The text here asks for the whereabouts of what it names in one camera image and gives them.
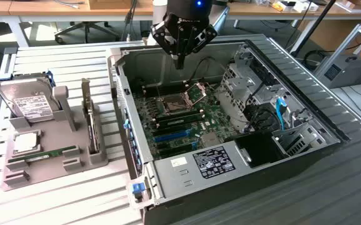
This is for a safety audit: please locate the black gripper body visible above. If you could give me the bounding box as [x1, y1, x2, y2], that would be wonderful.
[163, 0, 215, 33]

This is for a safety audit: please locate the Nvidia graphics card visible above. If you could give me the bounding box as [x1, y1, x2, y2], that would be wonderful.
[82, 78, 102, 156]

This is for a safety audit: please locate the brown cardboard box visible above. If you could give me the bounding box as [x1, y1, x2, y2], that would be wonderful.
[88, 0, 138, 10]

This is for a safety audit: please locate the silver CPU socket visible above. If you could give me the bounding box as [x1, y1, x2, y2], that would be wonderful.
[183, 82, 213, 106]

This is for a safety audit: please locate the perforated metal disk bay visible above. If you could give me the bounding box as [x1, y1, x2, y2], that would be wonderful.
[219, 43, 282, 132]

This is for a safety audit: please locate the black office chair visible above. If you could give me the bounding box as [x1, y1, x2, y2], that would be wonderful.
[54, 21, 122, 45]

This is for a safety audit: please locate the yellow and black box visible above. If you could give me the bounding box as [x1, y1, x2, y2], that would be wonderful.
[269, 0, 297, 13]

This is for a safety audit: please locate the black labelled RAM stick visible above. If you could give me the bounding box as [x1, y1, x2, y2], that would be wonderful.
[155, 114, 201, 129]

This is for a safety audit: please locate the green motherboard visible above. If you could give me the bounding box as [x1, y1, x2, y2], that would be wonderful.
[133, 81, 242, 160]

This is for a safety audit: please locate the black stand pole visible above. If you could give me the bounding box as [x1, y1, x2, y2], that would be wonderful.
[289, 0, 338, 59]

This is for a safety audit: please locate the wooden desk with cardboard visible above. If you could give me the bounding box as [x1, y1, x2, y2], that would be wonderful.
[0, 0, 157, 48]

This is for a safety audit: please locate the silver chipset heatsink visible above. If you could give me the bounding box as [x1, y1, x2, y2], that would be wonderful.
[199, 134, 225, 148]

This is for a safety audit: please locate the wooden desk with small boxes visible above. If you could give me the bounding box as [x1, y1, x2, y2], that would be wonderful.
[226, 0, 361, 53]

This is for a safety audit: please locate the silver hard disk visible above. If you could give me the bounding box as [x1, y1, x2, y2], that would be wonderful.
[0, 78, 56, 123]

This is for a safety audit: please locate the grey equipment box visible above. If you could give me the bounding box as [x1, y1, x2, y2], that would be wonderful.
[322, 55, 361, 89]

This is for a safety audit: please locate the black plastic shroud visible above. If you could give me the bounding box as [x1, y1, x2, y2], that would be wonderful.
[233, 130, 290, 169]

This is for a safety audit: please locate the slanted silver disk bay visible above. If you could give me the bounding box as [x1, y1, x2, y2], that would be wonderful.
[272, 122, 328, 157]

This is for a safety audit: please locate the silver power supply unit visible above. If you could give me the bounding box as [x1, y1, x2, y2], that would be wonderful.
[151, 140, 258, 200]

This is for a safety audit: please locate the green RAM stick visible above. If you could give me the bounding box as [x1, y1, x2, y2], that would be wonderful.
[8, 146, 78, 164]

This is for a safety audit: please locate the silver CPU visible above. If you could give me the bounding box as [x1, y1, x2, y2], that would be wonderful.
[12, 133, 40, 153]

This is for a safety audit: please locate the blue case latch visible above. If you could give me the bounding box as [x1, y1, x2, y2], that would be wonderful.
[130, 182, 146, 195]

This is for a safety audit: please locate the grey parts rack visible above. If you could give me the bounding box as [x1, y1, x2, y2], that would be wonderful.
[0, 85, 110, 192]

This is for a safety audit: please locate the open black PC case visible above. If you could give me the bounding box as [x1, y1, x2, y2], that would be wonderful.
[107, 38, 352, 225]

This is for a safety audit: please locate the looped black wire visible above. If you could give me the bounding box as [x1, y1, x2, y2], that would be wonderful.
[187, 56, 230, 83]

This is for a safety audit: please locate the coiled black cable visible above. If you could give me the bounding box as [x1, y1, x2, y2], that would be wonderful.
[302, 50, 330, 69]

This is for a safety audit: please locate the black wire bundle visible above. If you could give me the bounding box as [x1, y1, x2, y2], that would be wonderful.
[245, 104, 282, 135]

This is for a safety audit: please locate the blue wire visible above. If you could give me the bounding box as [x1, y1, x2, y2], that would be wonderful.
[274, 94, 290, 131]

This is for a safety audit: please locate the aluminium profile frame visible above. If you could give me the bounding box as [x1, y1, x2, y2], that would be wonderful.
[313, 22, 361, 78]

